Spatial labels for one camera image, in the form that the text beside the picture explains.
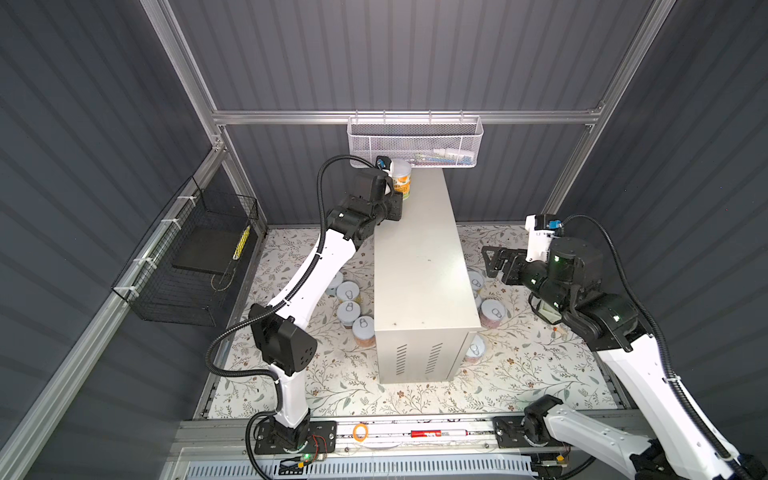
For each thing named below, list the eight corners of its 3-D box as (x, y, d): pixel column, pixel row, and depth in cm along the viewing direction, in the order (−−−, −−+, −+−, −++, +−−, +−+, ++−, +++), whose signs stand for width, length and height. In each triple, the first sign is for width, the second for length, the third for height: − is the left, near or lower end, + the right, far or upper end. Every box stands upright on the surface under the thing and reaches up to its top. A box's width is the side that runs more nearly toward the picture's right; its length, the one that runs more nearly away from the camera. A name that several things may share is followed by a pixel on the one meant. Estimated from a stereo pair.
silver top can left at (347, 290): (335, 300, 101) (332, 291, 96) (345, 286, 104) (342, 277, 100) (350, 307, 99) (348, 298, 94) (360, 293, 102) (358, 284, 98)
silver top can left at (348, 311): (334, 322, 95) (331, 313, 91) (346, 306, 99) (344, 297, 95) (350, 330, 94) (347, 321, 89) (361, 313, 97) (359, 304, 93)
